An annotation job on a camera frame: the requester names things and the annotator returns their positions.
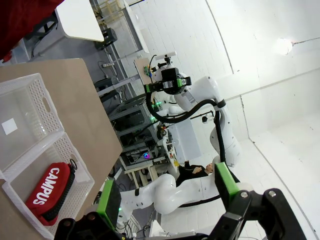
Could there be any round ceiling light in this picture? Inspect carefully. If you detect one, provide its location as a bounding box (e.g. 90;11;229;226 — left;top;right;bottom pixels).
276;37;293;56

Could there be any long white table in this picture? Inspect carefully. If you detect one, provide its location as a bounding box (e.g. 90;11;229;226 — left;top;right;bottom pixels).
122;0;151;55

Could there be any person in red jacket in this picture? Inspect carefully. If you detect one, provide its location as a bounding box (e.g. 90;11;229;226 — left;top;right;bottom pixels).
0;0;65;62

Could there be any white rounded table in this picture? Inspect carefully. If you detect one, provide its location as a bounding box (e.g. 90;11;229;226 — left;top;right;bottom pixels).
31;0;118;57

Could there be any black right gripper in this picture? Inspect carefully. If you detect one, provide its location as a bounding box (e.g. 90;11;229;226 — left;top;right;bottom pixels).
144;67;193;96

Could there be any wooden board with electronics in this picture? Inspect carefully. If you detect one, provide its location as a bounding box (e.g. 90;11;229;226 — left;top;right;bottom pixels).
133;57;156;87

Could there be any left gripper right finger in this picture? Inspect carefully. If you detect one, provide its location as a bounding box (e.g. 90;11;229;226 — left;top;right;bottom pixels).
207;161;308;240

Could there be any white perforated plastic basket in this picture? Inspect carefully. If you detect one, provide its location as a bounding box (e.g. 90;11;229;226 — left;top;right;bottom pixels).
0;131;96;237
0;72;65;180

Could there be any white square sticker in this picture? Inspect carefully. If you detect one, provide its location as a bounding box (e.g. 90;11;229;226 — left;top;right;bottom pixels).
1;118;18;136

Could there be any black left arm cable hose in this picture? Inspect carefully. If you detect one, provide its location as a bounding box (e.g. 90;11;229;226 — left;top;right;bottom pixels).
177;194;222;209

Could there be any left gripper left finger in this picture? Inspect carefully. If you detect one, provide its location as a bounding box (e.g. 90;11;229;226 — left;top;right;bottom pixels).
53;178;123;240

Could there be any red zippered pencil case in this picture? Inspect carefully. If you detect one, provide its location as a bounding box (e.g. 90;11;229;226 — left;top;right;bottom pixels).
24;158;78;227

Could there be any small white side table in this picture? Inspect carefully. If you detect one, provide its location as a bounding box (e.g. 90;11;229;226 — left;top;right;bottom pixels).
123;159;161;188

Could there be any metal equipment rack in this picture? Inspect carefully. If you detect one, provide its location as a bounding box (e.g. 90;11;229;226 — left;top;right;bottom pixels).
107;98;161;166

